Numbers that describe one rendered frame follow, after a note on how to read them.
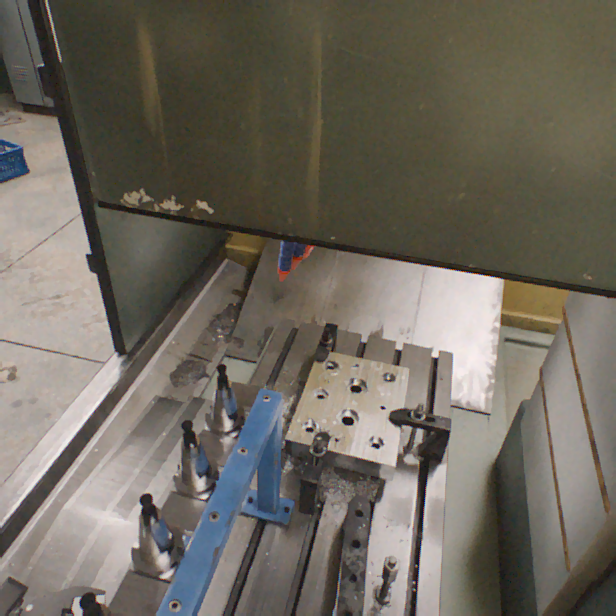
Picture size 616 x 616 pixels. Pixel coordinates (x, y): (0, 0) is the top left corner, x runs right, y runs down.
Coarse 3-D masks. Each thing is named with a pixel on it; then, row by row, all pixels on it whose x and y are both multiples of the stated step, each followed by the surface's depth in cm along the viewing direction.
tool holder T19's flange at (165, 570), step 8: (176, 528) 67; (176, 536) 66; (176, 544) 66; (136, 552) 65; (176, 552) 66; (184, 552) 67; (136, 560) 64; (168, 560) 64; (176, 560) 64; (136, 568) 64; (144, 568) 63; (152, 568) 63; (160, 568) 63; (168, 568) 64; (176, 568) 65; (152, 576) 63; (160, 576) 64; (168, 576) 65
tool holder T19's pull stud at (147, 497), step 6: (144, 498) 59; (150, 498) 59; (144, 504) 59; (150, 504) 59; (144, 510) 60; (150, 510) 60; (156, 510) 61; (144, 516) 60; (150, 516) 60; (156, 516) 61; (150, 522) 61
